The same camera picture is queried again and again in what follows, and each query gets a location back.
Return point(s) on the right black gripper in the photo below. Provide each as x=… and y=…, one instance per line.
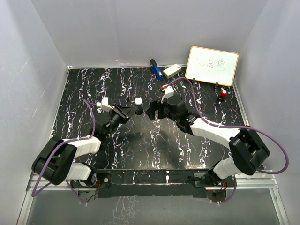
x=155, y=105

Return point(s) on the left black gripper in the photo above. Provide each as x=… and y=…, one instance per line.
x=130, y=110

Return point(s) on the white earbud charging case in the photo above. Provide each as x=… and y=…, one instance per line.
x=138, y=101

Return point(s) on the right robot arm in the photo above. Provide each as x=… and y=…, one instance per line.
x=247, y=148

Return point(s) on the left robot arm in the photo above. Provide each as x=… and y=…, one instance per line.
x=55, y=163

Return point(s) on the white staple box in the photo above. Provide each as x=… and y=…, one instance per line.
x=171, y=71

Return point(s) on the blue stapler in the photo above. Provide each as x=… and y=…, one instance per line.
x=155, y=69

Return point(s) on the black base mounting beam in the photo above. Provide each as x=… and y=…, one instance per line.
x=164, y=182

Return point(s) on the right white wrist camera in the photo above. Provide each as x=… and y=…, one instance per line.
x=168, y=92

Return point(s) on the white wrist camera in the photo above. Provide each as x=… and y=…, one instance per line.
x=168, y=92
x=103, y=105

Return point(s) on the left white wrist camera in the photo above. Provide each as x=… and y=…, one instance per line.
x=103, y=105

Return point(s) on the small whiteboard yellow frame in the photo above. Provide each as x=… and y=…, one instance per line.
x=211, y=66

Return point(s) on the aluminium rail frame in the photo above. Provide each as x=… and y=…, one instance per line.
x=142, y=144

